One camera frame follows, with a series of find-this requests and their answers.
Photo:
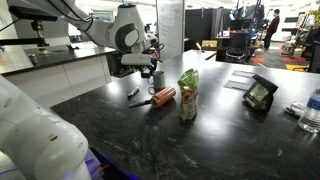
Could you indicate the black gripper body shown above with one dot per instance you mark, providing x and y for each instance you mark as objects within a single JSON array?
[{"x": 148, "y": 67}]

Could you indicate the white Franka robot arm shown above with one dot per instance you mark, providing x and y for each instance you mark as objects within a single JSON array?
[{"x": 36, "y": 143}]

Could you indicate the grey ceramic mug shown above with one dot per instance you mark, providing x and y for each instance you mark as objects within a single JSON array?
[{"x": 160, "y": 80}]

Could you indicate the black marker pen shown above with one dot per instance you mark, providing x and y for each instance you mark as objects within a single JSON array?
[{"x": 133, "y": 92}]

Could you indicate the orange drink can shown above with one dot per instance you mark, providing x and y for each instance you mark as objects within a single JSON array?
[{"x": 164, "y": 96}]

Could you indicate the black equipment under counter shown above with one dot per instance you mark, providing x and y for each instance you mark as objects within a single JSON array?
[{"x": 116, "y": 66}]

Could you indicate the thin black pen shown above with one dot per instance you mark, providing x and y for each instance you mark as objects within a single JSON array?
[{"x": 140, "y": 103}]

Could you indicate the tall whiteboard panel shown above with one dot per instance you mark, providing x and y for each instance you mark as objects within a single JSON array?
[{"x": 170, "y": 30}]

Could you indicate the green snack bag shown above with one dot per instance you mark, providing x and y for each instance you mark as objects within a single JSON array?
[{"x": 189, "y": 96}]

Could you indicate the cardboard box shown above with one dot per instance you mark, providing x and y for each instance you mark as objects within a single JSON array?
[{"x": 209, "y": 45}]

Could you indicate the black partition curtain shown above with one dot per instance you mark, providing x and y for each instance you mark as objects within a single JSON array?
[{"x": 203, "y": 26}]

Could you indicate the white cabinet black countertop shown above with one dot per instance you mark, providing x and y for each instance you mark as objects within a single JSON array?
[{"x": 56, "y": 76}]

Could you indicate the black office chair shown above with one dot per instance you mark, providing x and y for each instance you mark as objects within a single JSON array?
[{"x": 237, "y": 46}]

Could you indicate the seated person dark clothes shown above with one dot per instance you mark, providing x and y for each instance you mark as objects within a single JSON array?
[{"x": 245, "y": 28}]

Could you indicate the small can on counter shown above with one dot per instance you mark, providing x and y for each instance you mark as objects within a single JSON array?
[{"x": 33, "y": 59}]

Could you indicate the black angled display stand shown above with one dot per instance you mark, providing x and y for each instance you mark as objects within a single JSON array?
[{"x": 260, "y": 93}]

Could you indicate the black horizontal rod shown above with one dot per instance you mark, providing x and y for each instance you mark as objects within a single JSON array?
[{"x": 20, "y": 41}]

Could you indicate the standing person maroon top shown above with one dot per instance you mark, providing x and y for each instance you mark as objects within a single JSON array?
[{"x": 272, "y": 26}]

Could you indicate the crumpled clear plastic wrapper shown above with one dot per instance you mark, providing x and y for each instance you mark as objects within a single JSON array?
[{"x": 295, "y": 108}]

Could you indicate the cluttered storage shelf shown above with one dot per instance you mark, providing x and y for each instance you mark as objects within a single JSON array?
[{"x": 300, "y": 33}]

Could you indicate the clear plastic water bottle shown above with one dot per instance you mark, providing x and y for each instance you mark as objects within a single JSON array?
[{"x": 310, "y": 113}]

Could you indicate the black stereo camera bar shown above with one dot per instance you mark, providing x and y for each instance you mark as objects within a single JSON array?
[{"x": 31, "y": 13}]

